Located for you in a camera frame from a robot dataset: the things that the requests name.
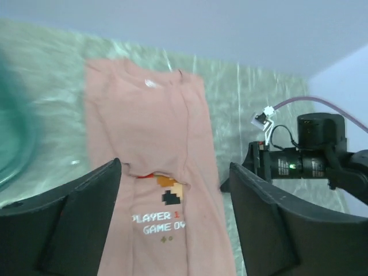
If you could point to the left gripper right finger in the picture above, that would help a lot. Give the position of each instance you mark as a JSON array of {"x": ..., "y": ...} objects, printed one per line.
[{"x": 281, "y": 234}]

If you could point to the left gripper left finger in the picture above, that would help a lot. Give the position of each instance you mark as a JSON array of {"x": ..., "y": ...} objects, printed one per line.
[{"x": 62, "y": 231}]

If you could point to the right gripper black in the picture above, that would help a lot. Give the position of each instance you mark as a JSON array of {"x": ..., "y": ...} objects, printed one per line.
[{"x": 289, "y": 163}]

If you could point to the pink t shirt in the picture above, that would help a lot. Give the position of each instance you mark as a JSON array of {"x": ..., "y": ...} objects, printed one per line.
[{"x": 169, "y": 214}]

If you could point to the teal plastic basin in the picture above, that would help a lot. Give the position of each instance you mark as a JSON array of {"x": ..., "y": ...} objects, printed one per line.
[{"x": 19, "y": 125}]

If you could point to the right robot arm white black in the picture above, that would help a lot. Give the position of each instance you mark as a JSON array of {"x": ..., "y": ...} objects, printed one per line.
[{"x": 325, "y": 132}]

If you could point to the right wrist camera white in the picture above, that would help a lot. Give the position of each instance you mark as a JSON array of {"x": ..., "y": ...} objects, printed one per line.
[{"x": 264, "y": 122}]

